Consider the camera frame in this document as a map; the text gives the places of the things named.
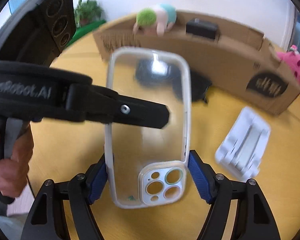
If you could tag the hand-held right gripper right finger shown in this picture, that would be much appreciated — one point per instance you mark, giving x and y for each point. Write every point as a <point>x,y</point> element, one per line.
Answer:
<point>200,177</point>

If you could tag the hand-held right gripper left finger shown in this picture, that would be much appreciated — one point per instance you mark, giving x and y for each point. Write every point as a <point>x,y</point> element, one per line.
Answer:
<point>97,182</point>

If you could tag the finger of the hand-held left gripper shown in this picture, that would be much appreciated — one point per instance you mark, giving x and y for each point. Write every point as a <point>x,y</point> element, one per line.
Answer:
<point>140,112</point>

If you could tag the clear white phone case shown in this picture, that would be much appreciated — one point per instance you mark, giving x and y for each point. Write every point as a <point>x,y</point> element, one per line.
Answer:
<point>150,140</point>

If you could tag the white folding phone stand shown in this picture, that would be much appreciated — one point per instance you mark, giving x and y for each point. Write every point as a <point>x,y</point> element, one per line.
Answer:
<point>242,145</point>

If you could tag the black eyeglasses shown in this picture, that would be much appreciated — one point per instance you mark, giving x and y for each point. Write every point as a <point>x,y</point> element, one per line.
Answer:
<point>197,87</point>

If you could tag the brown cardboard box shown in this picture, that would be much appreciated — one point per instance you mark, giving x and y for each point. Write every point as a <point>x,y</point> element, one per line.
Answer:
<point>235,62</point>

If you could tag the wooden desktop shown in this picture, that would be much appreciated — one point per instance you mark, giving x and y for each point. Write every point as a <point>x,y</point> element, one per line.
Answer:
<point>277,142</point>

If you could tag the person's left hand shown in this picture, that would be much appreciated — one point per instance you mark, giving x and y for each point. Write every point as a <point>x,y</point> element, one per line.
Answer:
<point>22,150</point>

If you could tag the green cabinet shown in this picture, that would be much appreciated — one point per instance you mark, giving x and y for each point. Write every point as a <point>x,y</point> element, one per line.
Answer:
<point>85,31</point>

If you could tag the large potted green plant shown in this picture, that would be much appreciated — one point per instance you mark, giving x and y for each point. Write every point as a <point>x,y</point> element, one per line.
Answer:
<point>87,11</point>

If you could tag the teal and pink plush toy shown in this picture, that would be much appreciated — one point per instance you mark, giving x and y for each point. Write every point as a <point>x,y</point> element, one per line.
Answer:
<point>162,17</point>

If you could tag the small black product box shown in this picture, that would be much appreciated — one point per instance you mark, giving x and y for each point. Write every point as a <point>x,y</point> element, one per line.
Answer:
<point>202,28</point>

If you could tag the pink plush bear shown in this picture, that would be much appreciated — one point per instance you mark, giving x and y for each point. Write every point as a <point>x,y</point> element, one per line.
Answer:
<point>295,62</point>

